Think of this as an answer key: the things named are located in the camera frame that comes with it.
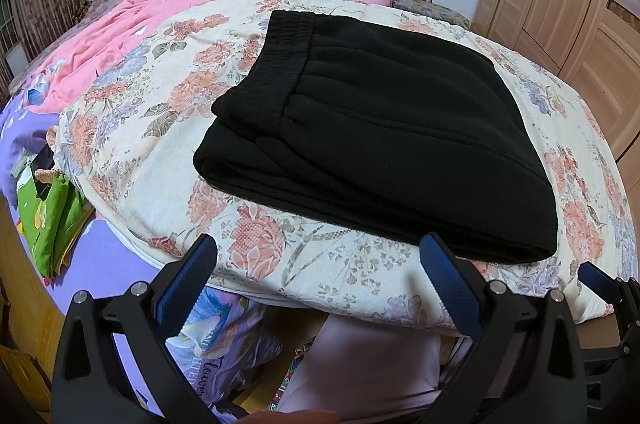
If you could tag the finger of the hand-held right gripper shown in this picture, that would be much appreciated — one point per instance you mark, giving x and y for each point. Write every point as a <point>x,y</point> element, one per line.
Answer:
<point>597,283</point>

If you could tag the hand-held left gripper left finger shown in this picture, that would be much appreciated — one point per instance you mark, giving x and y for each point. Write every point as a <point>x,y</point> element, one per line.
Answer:
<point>185,284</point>

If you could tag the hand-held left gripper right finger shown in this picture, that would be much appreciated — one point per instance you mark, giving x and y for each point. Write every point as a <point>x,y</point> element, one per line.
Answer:
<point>450,281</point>

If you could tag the black pants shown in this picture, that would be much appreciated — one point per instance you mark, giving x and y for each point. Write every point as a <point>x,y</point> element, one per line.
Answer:
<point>380,129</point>

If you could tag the purple floral bedsheet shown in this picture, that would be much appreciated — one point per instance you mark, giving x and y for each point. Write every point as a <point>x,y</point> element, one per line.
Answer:
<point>105,264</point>

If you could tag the person's leg in pale trousers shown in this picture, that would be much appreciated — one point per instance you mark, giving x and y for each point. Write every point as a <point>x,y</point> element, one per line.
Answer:
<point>360,364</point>

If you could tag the green printed cloth bag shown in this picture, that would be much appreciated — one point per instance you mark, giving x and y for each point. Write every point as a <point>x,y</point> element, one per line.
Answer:
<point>52,216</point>

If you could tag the cream floral blanket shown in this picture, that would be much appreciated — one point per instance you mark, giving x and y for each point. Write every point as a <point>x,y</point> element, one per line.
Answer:
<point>150,104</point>

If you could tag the nightstand with dark floral cover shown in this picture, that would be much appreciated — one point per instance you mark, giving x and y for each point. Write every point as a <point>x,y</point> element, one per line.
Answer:
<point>435,8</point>

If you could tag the pink quilt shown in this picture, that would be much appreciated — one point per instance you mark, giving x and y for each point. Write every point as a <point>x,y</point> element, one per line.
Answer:
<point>150,9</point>

